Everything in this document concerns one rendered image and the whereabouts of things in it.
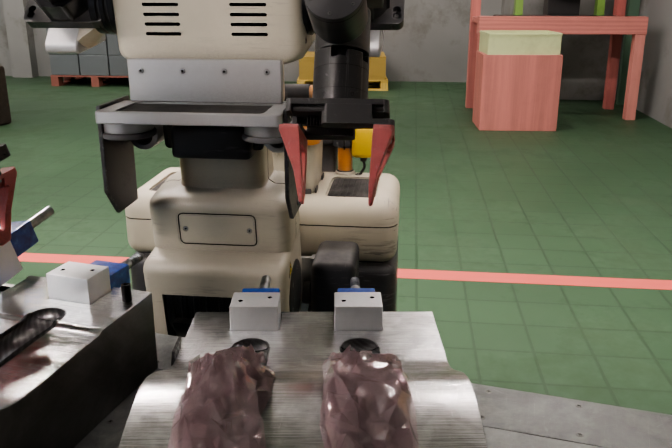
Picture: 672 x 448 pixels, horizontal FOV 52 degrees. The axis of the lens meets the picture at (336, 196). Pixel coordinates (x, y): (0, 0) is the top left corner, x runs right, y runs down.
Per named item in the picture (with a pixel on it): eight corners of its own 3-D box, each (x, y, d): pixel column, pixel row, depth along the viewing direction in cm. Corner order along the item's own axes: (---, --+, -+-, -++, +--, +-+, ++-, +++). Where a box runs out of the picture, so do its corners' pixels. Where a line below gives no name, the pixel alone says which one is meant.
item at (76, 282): (125, 274, 83) (121, 232, 82) (161, 279, 82) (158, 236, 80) (51, 321, 71) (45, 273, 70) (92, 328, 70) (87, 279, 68)
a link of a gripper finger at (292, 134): (348, 199, 65) (351, 103, 66) (273, 197, 66) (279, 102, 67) (352, 209, 72) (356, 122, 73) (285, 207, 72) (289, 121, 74)
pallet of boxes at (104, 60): (161, 79, 952) (155, -9, 918) (139, 87, 877) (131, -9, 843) (80, 78, 964) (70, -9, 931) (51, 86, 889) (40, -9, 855)
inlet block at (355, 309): (334, 299, 84) (334, 258, 83) (374, 299, 84) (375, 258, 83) (334, 353, 72) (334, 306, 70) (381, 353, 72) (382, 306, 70)
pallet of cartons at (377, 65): (390, 83, 919) (390, 51, 907) (387, 92, 837) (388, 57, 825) (301, 81, 931) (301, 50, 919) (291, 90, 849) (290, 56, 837)
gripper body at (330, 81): (388, 117, 66) (391, 44, 67) (284, 115, 67) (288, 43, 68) (389, 134, 72) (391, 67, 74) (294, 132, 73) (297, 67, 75)
